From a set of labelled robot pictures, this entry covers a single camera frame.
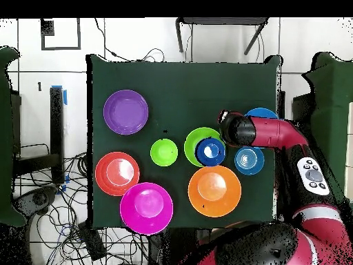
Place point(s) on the pink bowl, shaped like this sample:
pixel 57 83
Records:
pixel 146 208

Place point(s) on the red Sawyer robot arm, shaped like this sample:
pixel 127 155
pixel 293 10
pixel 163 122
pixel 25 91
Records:
pixel 275 132

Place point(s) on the white box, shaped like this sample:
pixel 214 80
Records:
pixel 349 138

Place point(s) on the red bowl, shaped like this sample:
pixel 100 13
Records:
pixel 117 174

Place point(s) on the small green bowl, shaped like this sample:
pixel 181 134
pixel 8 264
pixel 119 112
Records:
pixel 164 153

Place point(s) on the low ribbed blue bowl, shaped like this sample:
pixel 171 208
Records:
pixel 249 161

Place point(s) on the large green bowl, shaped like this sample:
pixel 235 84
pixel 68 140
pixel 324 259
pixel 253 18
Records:
pixel 191 143

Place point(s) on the black stand with blue tape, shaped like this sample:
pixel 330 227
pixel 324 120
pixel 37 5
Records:
pixel 56 124

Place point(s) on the grey chair base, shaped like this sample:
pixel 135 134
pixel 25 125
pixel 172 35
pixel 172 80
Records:
pixel 38 198

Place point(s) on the purple bowl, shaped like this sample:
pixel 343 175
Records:
pixel 125 112

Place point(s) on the large light blue bowl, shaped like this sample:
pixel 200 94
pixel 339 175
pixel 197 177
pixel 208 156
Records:
pixel 260 112

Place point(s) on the small dark blue bowl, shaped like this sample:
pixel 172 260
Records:
pixel 211 158

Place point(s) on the black metal frame stool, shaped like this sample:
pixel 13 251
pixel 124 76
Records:
pixel 220 20

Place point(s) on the green cloth covered table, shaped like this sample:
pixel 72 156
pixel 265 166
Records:
pixel 336 96
pixel 5 138

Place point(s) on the orange bowl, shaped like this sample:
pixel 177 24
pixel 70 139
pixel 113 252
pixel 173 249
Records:
pixel 215 190

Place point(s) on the black power box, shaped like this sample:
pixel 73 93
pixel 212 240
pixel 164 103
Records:
pixel 92 240

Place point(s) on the dark green tablecloth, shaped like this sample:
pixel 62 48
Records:
pixel 179 82

